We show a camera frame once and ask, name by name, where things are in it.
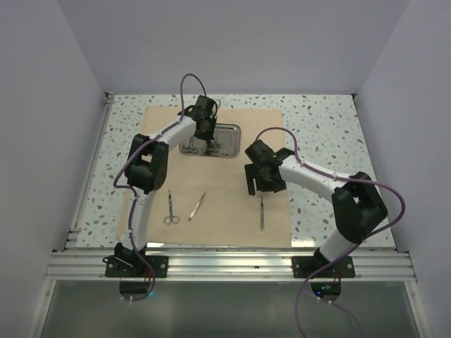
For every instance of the steel surgical scissors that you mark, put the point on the steel surgical scissors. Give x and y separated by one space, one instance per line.
171 218

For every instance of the beige surgical wrap cloth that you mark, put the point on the beige surgical wrap cloth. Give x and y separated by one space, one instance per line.
228 215

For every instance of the stainless steel instrument tray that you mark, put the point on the stainless steel instrument tray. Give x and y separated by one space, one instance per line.
227 138

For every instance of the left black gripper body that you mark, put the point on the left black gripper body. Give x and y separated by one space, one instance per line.
208 133

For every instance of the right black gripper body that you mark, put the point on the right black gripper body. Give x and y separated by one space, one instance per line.
265 184

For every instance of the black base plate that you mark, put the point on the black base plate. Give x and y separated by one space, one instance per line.
155 266
303 266

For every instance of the aluminium mounting rail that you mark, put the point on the aluminium mounting rail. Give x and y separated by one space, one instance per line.
232 265

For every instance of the steel tweezers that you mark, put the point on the steel tweezers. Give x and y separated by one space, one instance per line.
210 147
197 205

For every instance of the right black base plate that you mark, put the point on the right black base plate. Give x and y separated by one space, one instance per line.
303 266

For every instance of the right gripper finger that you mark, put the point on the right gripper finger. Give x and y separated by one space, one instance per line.
251 173
278 186

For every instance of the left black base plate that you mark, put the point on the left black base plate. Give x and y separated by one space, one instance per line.
155 266

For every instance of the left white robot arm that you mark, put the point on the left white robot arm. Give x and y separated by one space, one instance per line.
146 168

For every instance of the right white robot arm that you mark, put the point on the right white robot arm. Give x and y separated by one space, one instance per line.
357 206

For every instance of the steel scalpel handle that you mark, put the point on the steel scalpel handle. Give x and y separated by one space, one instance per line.
262 216

